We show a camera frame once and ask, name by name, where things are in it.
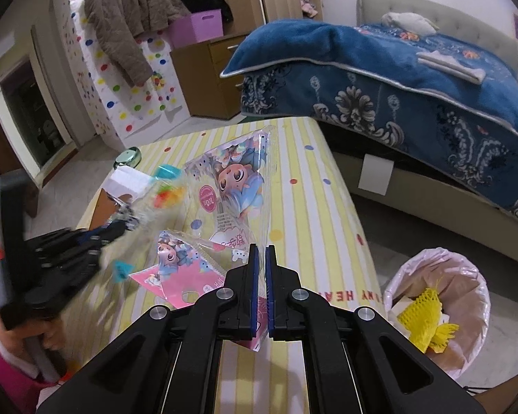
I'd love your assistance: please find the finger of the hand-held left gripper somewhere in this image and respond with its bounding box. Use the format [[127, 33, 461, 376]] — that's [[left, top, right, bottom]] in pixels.
[[33, 219, 128, 256], [36, 247, 105, 286]]

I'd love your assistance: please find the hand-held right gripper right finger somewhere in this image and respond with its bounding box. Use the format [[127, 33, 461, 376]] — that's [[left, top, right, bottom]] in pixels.
[[266, 244, 486, 414]]

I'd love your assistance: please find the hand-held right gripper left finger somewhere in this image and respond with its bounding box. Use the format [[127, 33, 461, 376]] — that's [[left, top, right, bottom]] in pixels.
[[37, 244, 260, 414]]

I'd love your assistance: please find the small pink cartoon packet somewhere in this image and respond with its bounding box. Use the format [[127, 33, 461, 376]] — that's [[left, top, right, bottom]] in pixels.
[[128, 229, 269, 353]]

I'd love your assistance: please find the clear printed plastic bag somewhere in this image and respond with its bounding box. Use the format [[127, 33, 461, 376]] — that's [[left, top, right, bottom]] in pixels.
[[106, 163, 188, 283]]

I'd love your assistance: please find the yellow foam net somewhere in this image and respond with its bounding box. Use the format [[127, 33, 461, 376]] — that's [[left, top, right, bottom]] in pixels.
[[397, 288, 459, 354]]

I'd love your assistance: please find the trash bin with pink bag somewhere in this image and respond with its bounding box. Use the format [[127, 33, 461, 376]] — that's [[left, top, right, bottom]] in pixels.
[[383, 247, 491, 381]]

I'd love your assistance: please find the person's left forearm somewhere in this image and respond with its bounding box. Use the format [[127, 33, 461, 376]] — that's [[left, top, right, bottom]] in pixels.
[[0, 310, 66, 414]]

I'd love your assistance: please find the brown cardboard piece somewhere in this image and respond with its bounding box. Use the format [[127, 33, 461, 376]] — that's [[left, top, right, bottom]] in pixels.
[[88, 189, 127, 230]]

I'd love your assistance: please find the striped yellow tablecloth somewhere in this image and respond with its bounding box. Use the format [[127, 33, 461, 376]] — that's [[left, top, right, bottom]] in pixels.
[[56, 116, 387, 414]]

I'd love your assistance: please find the round green glass lid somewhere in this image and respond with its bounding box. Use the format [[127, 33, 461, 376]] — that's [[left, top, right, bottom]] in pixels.
[[114, 147, 141, 170]]

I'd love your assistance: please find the large clear cartoon bag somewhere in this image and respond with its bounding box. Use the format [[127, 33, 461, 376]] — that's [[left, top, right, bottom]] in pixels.
[[184, 125, 279, 268]]

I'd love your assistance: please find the dark doorway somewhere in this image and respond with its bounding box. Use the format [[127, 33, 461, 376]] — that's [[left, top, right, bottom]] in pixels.
[[0, 58, 72, 177]]

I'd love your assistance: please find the white cabinet with coloured dots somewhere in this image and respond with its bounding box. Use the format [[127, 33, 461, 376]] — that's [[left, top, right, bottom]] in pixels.
[[52, 0, 191, 149]]

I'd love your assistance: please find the white paper tag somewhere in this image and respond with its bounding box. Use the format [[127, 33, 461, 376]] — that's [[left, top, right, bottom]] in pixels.
[[357, 155, 394, 196]]

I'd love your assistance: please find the wooden drawer cabinet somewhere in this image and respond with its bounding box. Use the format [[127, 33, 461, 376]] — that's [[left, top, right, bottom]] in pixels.
[[169, 34, 249, 120]]

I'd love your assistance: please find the brown quilted jacket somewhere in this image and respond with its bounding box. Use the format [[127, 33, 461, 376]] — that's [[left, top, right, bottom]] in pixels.
[[84, 0, 191, 88]]

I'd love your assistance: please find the flat cardboard sheet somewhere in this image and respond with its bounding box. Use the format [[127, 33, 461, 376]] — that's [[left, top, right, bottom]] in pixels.
[[470, 386, 518, 414]]

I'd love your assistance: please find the pink storage box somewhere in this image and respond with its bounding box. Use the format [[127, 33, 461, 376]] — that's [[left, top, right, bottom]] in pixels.
[[168, 9, 224, 50]]

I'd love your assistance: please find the bed with blue quilt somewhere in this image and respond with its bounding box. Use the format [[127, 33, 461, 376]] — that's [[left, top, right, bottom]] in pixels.
[[219, 19, 518, 230]]

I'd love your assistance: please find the folded white cloth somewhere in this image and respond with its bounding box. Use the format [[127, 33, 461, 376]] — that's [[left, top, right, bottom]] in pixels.
[[416, 50, 487, 83]]

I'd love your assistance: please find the white plush toy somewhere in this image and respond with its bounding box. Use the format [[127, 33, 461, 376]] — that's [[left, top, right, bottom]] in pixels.
[[381, 11, 441, 36]]

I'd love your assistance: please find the grey padded headboard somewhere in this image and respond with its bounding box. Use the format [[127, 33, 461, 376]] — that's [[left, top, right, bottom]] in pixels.
[[356, 0, 518, 79]]

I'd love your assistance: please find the beige bed frame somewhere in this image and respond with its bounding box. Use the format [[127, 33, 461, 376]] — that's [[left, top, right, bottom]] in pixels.
[[328, 129, 518, 268]]

